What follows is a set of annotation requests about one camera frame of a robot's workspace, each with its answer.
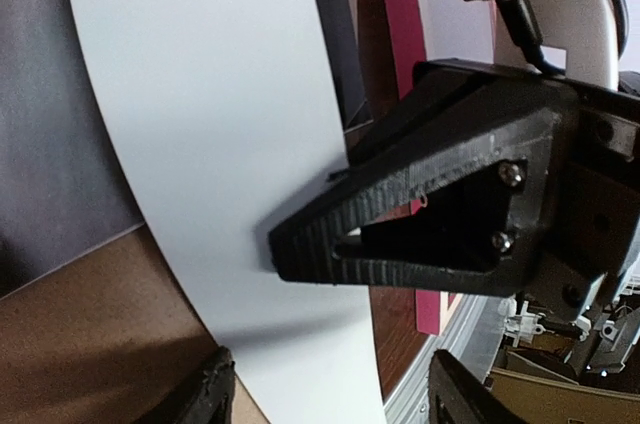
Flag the pink wooden picture frame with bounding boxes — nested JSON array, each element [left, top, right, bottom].
[[372, 0, 464, 338]]

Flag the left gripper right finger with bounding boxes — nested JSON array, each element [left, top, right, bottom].
[[428, 349, 520, 424]]

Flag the white mat board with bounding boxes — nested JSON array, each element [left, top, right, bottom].
[[71, 0, 385, 423]]

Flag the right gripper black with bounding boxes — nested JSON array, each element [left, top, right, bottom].
[[534, 71, 639, 322]]

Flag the dalmatian dog photo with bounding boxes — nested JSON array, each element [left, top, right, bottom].
[[1, 0, 365, 295]]

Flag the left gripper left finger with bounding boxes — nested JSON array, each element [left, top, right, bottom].
[[134, 346, 237, 424]]

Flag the right black cable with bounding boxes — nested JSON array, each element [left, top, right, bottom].
[[499, 0, 634, 75]]

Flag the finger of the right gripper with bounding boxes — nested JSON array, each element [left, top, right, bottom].
[[268, 86, 578, 296], [349, 60, 565, 167]]

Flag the brown backing board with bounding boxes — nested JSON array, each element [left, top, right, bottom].
[[1, 228, 265, 423]]

